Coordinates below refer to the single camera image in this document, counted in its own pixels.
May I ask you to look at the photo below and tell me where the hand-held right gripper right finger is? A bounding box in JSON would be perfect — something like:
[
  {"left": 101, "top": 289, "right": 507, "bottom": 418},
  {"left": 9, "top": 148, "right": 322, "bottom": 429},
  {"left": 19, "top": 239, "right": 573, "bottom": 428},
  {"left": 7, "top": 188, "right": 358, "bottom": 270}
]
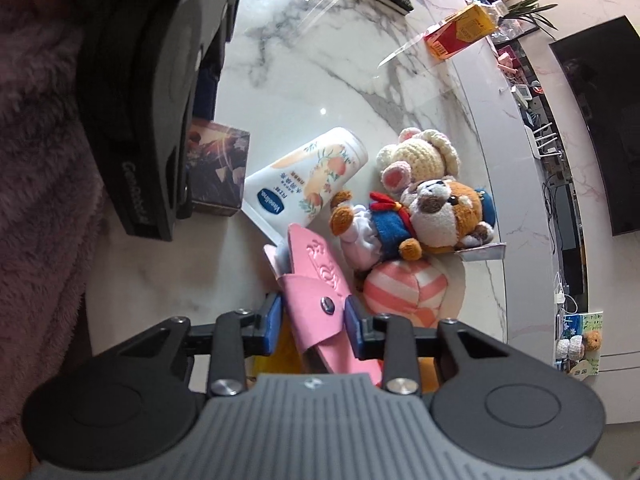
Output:
[{"left": 345, "top": 295, "right": 516, "bottom": 397}]

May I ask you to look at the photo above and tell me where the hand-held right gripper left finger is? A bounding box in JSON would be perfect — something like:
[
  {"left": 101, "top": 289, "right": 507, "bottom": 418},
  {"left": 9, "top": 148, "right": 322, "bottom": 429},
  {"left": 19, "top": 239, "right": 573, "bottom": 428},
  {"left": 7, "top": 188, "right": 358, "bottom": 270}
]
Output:
[{"left": 107, "top": 292, "right": 282, "bottom": 397}]

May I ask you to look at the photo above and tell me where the pink leather key pouch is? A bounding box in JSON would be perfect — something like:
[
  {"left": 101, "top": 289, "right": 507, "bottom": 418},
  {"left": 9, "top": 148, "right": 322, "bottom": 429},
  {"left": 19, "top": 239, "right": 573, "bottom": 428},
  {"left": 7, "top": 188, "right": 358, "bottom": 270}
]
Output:
[{"left": 264, "top": 224, "right": 384, "bottom": 389}]

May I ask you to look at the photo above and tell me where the white plush pink striped body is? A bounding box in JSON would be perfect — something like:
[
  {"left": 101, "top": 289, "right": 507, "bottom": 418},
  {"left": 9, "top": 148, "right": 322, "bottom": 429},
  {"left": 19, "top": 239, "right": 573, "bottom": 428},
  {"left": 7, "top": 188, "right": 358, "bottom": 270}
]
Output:
[{"left": 362, "top": 255, "right": 467, "bottom": 329}]

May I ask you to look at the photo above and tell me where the dark printed card box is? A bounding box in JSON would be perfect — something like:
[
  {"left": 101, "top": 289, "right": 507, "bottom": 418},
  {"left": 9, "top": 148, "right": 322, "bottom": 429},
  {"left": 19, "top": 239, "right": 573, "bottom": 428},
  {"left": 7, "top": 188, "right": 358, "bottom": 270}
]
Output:
[{"left": 186, "top": 119, "right": 251, "bottom": 217}]

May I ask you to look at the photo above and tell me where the brown dog plush sailor outfit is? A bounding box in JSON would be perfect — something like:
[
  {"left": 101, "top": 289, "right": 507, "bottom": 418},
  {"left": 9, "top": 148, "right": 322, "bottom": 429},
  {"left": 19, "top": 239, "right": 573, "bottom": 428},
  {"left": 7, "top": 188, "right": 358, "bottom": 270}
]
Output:
[{"left": 328, "top": 177, "right": 497, "bottom": 281}]

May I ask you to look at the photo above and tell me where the white lotion bottle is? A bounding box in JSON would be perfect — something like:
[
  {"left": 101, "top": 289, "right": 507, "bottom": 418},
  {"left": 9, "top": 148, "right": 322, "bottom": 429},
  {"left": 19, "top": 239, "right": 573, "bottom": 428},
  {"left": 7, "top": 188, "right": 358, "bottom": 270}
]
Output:
[{"left": 243, "top": 126, "right": 370, "bottom": 224}]

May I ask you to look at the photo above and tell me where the cream crochet bunny doll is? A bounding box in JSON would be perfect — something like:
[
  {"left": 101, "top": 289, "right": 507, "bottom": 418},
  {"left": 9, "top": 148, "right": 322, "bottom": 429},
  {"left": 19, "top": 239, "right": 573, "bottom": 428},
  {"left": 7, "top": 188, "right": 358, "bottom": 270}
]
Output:
[{"left": 375, "top": 127, "right": 461, "bottom": 197}]

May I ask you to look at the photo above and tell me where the amber tea bottle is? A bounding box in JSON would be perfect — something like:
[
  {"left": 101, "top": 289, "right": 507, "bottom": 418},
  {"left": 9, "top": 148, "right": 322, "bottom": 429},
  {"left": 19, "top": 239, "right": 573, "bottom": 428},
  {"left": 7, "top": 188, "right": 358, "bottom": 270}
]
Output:
[{"left": 424, "top": 2, "right": 507, "bottom": 61}]

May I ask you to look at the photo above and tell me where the green plant in glass vase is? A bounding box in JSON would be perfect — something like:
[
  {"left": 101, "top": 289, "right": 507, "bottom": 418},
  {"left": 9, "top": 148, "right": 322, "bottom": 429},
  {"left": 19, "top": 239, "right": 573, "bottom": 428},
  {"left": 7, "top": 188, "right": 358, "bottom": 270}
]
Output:
[{"left": 505, "top": 0, "right": 559, "bottom": 39}]

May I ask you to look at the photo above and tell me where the person's pink fleece robe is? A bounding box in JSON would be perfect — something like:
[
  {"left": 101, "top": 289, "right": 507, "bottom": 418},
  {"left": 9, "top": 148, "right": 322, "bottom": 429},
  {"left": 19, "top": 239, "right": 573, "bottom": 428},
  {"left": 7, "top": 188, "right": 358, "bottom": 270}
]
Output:
[{"left": 0, "top": 0, "right": 108, "bottom": 463}]

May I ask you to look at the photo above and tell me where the white marble television cabinet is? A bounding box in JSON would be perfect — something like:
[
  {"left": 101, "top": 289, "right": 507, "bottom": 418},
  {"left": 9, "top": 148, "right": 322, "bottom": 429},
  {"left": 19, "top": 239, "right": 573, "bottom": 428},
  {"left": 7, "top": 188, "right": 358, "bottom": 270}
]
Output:
[{"left": 460, "top": 0, "right": 614, "bottom": 377}]

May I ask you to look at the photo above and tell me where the white router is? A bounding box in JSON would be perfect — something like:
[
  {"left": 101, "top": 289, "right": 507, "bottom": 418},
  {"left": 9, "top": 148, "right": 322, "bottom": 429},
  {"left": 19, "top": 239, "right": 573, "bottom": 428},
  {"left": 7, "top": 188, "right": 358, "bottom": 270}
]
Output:
[{"left": 523, "top": 120, "right": 560, "bottom": 159}]

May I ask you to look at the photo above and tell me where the green painted picture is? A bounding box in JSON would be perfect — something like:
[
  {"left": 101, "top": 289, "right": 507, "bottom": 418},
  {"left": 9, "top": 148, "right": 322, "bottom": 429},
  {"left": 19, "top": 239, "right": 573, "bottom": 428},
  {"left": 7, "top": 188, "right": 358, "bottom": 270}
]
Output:
[{"left": 560, "top": 311, "right": 607, "bottom": 342}]

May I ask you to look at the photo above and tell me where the round paper fan ornament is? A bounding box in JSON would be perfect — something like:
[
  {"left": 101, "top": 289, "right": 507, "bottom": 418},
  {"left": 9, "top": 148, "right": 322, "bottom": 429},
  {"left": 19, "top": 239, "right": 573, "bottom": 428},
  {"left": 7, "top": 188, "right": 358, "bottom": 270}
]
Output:
[{"left": 570, "top": 355, "right": 601, "bottom": 377}]

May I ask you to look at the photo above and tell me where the black curved television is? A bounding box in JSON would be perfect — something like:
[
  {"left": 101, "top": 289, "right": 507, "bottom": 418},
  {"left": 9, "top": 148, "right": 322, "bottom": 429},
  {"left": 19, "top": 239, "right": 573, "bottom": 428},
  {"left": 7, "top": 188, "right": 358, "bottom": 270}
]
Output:
[{"left": 548, "top": 15, "right": 640, "bottom": 237}]

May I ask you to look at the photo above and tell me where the white charger with cables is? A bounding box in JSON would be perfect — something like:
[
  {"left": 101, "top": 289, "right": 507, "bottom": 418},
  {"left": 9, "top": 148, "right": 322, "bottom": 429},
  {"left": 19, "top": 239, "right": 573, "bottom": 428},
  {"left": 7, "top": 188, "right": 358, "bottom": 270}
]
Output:
[{"left": 553, "top": 271, "right": 577, "bottom": 312}]

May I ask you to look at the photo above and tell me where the black cable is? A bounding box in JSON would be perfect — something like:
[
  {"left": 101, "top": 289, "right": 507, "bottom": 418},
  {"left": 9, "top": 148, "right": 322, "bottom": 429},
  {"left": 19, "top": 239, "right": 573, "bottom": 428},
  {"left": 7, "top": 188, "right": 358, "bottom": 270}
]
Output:
[{"left": 542, "top": 179, "right": 567, "bottom": 212}]

